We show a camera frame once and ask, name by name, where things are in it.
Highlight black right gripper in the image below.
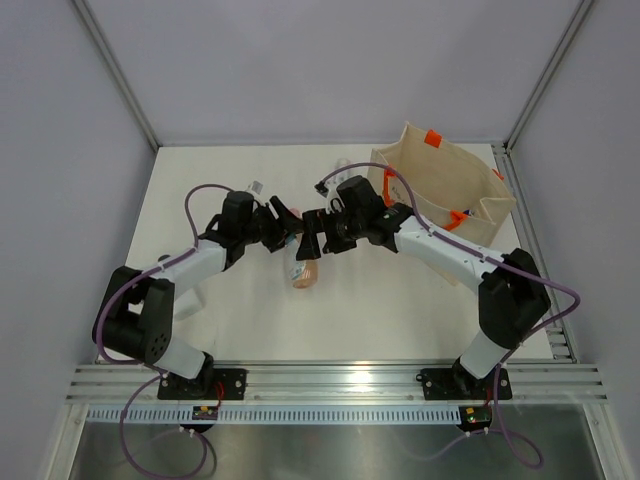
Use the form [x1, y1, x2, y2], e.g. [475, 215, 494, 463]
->
[297, 206, 366, 261]

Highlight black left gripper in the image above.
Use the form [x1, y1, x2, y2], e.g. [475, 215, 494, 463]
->
[240, 196, 303, 252]

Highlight pink shampoo bottle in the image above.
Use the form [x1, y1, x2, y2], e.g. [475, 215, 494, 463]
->
[284, 234, 318, 289]

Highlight white box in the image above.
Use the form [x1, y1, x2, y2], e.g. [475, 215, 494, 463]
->
[173, 287, 204, 322]

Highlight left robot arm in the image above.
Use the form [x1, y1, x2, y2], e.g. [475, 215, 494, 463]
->
[92, 191, 304, 399]

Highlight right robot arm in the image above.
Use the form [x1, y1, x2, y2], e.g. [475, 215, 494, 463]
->
[297, 176, 550, 399]

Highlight silver tube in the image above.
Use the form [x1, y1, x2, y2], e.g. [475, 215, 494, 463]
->
[334, 158, 351, 170]

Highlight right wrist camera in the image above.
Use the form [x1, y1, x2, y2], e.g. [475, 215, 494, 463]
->
[314, 173, 350, 203]

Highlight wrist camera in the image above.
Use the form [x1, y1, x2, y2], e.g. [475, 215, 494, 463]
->
[314, 173, 350, 203]
[246, 180, 265, 205]

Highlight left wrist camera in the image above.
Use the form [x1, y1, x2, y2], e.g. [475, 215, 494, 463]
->
[246, 180, 265, 205]

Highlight canvas bag orange handles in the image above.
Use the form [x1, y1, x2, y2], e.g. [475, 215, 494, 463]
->
[367, 119, 517, 289]

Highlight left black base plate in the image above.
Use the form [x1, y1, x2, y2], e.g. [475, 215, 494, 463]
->
[157, 368, 248, 401]

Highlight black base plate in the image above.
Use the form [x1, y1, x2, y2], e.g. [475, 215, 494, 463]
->
[415, 367, 495, 401]
[157, 368, 248, 401]

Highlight white slotted cable duct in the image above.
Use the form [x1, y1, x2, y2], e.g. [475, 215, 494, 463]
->
[87, 404, 462, 425]

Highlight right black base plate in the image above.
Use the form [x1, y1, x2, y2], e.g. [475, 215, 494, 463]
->
[415, 367, 495, 401]

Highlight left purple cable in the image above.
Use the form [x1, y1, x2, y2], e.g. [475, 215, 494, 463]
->
[94, 183, 236, 474]

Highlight aluminium rail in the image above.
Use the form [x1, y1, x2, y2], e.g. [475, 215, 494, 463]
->
[66, 362, 608, 405]

